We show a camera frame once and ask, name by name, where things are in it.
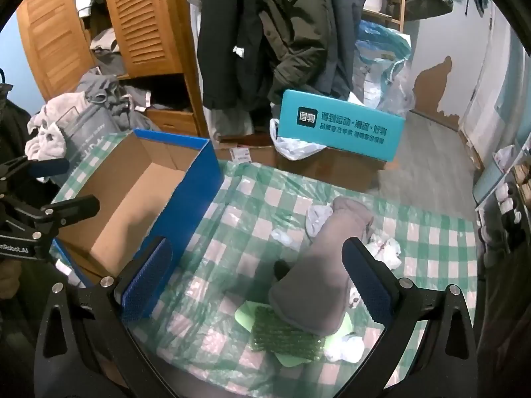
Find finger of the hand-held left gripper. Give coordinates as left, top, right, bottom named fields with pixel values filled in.
left=0, top=155, right=70, bottom=182
left=0, top=194, right=100, bottom=239

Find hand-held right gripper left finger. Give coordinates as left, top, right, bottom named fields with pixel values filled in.
left=34, top=235, right=183, bottom=398

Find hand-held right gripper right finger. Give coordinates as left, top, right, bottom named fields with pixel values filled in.
left=341, top=236, right=478, bottom=398

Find blue cardboard box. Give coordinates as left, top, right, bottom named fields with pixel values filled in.
left=50, top=128, right=225, bottom=324

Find gray fleece pouch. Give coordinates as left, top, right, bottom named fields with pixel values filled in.
left=267, top=197, right=374, bottom=336

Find white towel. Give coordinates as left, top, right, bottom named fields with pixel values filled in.
left=25, top=93, right=90, bottom=183

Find gray printed tote bag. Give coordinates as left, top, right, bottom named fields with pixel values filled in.
left=66, top=105, right=121, bottom=166

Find white gray sock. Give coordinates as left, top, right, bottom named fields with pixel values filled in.
left=306, top=204, right=335, bottom=239

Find gray hoodie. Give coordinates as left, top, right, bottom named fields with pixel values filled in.
left=75, top=68, right=160, bottom=133

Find small white sock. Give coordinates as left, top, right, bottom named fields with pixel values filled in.
left=271, top=228, right=301, bottom=249

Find green bubble wrap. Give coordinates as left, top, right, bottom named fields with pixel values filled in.
left=250, top=304, right=326, bottom=361

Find light green pad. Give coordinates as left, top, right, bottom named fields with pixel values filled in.
left=234, top=300, right=355, bottom=367

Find gray clothes in wardrobe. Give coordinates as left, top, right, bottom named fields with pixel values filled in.
left=89, top=29, right=125, bottom=75

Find green checkered tablecloth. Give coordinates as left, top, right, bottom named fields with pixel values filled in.
left=50, top=130, right=478, bottom=398

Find light blue bin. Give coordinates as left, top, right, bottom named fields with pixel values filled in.
left=473, top=162, right=503, bottom=207

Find teal printed box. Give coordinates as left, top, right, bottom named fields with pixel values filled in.
left=276, top=89, right=406, bottom=162

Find shoe rack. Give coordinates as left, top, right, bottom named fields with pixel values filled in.
left=473, top=133, right=531, bottom=266

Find wooden louvered wardrobe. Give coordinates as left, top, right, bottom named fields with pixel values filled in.
left=17, top=0, right=210, bottom=137

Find black hanging coat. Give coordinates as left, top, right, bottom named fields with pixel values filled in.
left=197, top=0, right=274, bottom=110

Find blue white plastic bag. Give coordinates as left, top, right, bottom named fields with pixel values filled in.
left=354, top=19, right=416, bottom=117

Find olive hanging jacket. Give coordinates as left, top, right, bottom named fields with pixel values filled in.
left=259, top=0, right=357, bottom=104

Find navy hanging jacket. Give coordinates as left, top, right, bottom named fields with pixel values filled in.
left=324, top=0, right=366, bottom=100

